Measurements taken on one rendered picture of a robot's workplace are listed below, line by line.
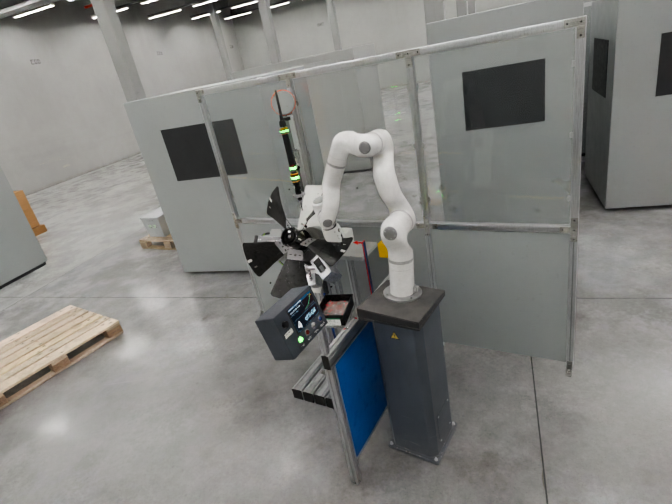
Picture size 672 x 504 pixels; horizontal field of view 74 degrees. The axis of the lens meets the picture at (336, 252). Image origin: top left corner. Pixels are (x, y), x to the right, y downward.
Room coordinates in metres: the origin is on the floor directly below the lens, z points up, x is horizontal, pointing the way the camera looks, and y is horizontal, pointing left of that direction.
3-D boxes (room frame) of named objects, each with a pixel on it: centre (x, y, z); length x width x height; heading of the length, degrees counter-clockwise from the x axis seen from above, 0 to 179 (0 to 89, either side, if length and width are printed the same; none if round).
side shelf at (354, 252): (2.87, -0.08, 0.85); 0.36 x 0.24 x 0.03; 55
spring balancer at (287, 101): (3.07, 0.14, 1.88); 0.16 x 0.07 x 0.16; 90
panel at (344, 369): (2.06, -0.11, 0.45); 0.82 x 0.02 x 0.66; 145
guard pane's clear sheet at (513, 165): (2.94, -0.28, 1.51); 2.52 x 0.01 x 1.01; 55
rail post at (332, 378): (1.71, 0.14, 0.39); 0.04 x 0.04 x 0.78; 55
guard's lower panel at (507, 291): (2.94, -0.28, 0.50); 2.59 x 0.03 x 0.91; 55
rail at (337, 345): (2.06, -0.11, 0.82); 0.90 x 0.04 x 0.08; 145
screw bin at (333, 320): (2.10, 0.07, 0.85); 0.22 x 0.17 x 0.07; 160
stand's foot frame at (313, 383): (2.59, 0.13, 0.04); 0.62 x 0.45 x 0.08; 145
